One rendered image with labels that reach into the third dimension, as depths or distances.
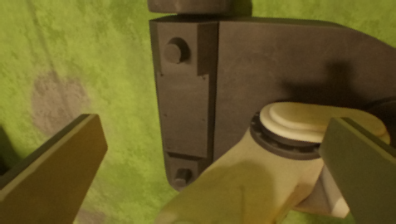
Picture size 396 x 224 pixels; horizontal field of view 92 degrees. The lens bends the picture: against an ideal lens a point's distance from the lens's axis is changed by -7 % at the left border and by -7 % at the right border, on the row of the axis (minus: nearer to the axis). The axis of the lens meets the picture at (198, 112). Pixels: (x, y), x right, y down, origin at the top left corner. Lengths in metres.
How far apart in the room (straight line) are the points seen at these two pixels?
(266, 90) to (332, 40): 0.16
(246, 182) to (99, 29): 0.66
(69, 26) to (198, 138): 0.59
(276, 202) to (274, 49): 0.30
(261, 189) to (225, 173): 0.05
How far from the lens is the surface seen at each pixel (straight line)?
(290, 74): 0.48
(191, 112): 0.51
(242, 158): 0.33
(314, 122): 0.37
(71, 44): 0.87
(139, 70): 0.74
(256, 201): 0.29
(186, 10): 0.43
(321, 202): 0.50
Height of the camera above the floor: 0.61
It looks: 57 degrees down
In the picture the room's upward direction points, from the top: 155 degrees counter-clockwise
